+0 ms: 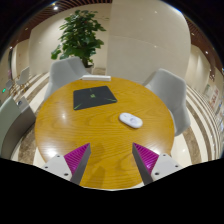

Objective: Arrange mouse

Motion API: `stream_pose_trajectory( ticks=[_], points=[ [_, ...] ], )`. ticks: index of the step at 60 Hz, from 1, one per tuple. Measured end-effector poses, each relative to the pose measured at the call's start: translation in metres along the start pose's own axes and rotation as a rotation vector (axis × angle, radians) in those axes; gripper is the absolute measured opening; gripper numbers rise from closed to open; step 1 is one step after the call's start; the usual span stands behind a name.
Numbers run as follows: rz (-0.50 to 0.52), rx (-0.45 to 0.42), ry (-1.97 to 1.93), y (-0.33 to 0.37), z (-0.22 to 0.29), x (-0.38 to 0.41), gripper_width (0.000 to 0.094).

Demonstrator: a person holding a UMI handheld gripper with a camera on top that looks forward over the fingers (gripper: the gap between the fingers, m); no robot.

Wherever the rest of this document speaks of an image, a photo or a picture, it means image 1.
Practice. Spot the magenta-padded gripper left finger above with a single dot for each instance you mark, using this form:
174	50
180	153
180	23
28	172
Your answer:
60	166

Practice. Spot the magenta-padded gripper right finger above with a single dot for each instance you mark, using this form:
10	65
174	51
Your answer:
163	165

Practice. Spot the white printed computer mouse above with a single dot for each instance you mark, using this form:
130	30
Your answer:
131	120

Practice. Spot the black mouse pad green lines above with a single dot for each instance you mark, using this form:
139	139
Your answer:
94	97

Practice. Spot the grey-green shell chair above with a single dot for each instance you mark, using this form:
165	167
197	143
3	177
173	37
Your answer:
11	126

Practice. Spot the light grey shell chair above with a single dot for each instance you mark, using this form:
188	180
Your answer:
65	71
170	91

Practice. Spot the white power strip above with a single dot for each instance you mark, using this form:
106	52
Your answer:
96	77

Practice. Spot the small white chair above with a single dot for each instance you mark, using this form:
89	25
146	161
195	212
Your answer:
23	76

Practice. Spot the large green potted plant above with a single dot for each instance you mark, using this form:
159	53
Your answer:
80	35

